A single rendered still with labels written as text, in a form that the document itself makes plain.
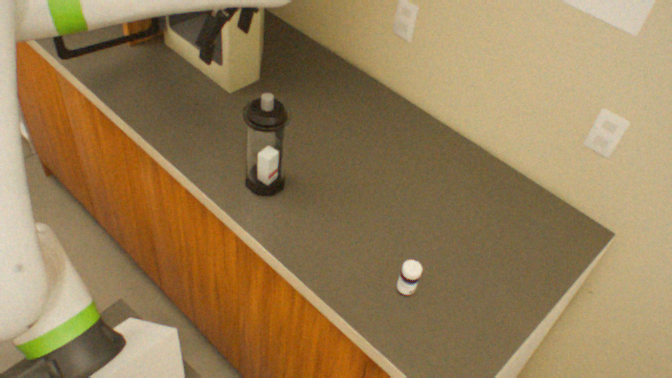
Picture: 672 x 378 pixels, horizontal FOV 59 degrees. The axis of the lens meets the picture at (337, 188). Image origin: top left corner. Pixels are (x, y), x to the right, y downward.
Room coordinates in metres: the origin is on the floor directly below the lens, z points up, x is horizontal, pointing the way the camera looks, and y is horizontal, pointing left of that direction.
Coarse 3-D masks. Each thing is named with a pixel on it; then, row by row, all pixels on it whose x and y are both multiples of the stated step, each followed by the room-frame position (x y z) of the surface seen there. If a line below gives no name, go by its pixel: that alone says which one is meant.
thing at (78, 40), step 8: (120, 24) 1.45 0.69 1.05; (128, 24) 1.46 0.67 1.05; (136, 24) 1.48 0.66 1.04; (144, 24) 1.50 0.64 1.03; (80, 32) 1.37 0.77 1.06; (88, 32) 1.38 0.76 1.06; (96, 32) 1.40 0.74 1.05; (104, 32) 1.41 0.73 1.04; (112, 32) 1.43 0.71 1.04; (120, 32) 1.44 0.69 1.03; (128, 32) 1.46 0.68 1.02; (136, 32) 1.48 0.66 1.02; (64, 40) 1.33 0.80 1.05; (72, 40) 1.35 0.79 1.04; (80, 40) 1.36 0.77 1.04; (88, 40) 1.38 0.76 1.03; (96, 40) 1.39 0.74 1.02; (104, 40) 1.41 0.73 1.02; (72, 48) 1.34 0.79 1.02
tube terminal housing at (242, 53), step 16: (256, 16) 1.43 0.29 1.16; (224, 32) 1.37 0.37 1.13; (240, 32) 1.39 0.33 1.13; (256, 32) 1.43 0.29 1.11; (176, 48) 1.51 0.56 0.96; (192, 48) 1.46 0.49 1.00; (224, 48) 1.37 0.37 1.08; (240, 48) 1.39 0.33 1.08; (256, 48) 1.43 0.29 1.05; (192, 64) 1.46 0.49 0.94; (224, 64) 1.37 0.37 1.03; (240, 64) 1.39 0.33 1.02; (256, 64) 1.43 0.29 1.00; (224, 80) 1.37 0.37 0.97; (240, 80) 1.39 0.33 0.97; (256, 80) 1.44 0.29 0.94
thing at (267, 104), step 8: (264, 96) 1.03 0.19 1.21; (272, 96) 1.03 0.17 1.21; (256, 104) 1.03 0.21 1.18; (264, 104) 1.01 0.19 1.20; (272, 104) 1.02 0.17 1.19; (280, 104) 1.04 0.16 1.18; (248, 112) 1.01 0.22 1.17; (256, 112) 1.00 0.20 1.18; (264, 112) 1.01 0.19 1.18; (272, 112) 1.01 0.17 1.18; (280, 112) 1.02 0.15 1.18; (256, 120) 0.99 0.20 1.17; (264, 120) 0.99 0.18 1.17; (272, 120) 0.99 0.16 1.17; (280, 120) 1.00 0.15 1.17
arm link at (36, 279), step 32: (0, 0) 0.62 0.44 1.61; (0, 32) 0.60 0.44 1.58; (0, 64) 0.57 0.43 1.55; (0, 96) 0.54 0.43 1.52; (0, 128) 0.51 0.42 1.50; (0, 160) 0.49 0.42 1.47; (0, 192) 0.46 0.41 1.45; (0, 224) 0.43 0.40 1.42; (32, 224) 0.46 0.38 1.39; (0, 256) 0.40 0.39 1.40; (32, 256) 0.42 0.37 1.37; (0, 288) 0.37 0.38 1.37; (32, 288) 0.39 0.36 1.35; (0, 320) 0.34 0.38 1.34; (32, 320) 0.36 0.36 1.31
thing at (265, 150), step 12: (288, 108) 1.05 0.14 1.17; (288, 120) 1.01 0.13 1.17; (252, 132) 0.99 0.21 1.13; (264, 132) 0.98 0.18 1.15; (276, 132) 0.99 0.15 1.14; (252, 144) 0.99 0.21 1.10; (264, 144) 0.98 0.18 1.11; (276, 144) 0.99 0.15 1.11; (252, 156) 0.99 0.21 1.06; (264, 156) 0.98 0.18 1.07; (276, 156) 0.99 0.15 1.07; (252, 168) 0.99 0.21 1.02; (264, 168) 0.98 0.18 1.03; (276, 168) 0.99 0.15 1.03; (252, 180) 0.99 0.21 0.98; (264, 180) 0.98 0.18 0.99; (276, 180) 1.00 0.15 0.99
